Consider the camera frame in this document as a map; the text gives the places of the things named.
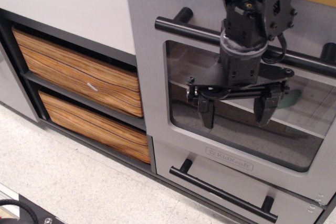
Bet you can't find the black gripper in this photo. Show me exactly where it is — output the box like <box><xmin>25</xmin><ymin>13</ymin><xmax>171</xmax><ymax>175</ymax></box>
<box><xmin>187</xmin><ymin>20</ymin><xmax>294</xmax><ymax>129</ymax></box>

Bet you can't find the grey oven door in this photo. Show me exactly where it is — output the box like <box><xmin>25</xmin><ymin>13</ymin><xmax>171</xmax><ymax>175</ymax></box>
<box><xmin>128</xmin><ymin>0</ymin><xmax>335</xmax><ymax>205</ymax></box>

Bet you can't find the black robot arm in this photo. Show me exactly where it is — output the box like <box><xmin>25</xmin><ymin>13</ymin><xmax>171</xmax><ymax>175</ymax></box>
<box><xmin>187</xmin><ymin>0</ymin><xmax>297</xmax><ymax>129</ymax></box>

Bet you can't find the grey bottom drawer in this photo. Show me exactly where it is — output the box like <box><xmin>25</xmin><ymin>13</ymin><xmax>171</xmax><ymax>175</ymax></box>
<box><xmin>153</xmin><ymin>141</ymin><xmax>323</xmax><ymax>223</ymax></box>

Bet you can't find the lower wood-grain drawer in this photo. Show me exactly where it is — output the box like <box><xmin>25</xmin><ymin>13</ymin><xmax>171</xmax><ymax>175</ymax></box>
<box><xmin>38</xmin><ymin>90</ymin><xmax>151</xmax><ymax>164</ymax></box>

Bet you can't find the wood-grain drawer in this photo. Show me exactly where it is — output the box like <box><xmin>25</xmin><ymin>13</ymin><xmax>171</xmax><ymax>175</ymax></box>
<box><xmin>38</xmin><ymin>90</ymin><xmax>151</xmax><ymax>164</ymax></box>
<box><xmin>12</xmin><ymin>26</ymin><xmax>144</xmax><ymax>118</ymax></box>

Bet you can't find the upper wood-grain drawer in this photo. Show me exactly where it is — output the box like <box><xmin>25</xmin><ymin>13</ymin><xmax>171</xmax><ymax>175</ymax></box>
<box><xmin>12</xmin><ymin>26</ymin><xmax>144</xmax><ymax>118</ymax></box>

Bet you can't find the grey toy kitchen cabinet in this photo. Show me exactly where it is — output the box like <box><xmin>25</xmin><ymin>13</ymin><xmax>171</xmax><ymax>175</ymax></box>
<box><xmin>1</xmin><ymin>0</ymin><xmax>335</xmax><ymax>223</ymax></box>

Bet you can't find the black oven door handle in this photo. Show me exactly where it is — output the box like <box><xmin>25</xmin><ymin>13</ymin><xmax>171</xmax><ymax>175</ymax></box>
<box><xmin>155</xmin><ymin>7</ymin><xmax>335</xmax><ymax>72</ymax></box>

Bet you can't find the black bottom drawer handle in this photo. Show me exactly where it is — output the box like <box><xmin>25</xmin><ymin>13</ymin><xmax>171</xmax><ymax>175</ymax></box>
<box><xmin>169</xmin><ymin>159</ymin><xmax>278</xmax><ymax>223</ymax></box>

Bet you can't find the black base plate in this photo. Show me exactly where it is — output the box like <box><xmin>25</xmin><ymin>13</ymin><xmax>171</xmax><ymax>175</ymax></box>
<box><xmin>17</xmin><ymin>195</ymin><xmax>65</xmax><ymax>224</ymax></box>

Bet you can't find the black cable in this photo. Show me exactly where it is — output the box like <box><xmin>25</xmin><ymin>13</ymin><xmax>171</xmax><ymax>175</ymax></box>
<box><xmin>0</xmin><ymin>199</ymin><xmax>40</xmax><ymax>224</ymax></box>

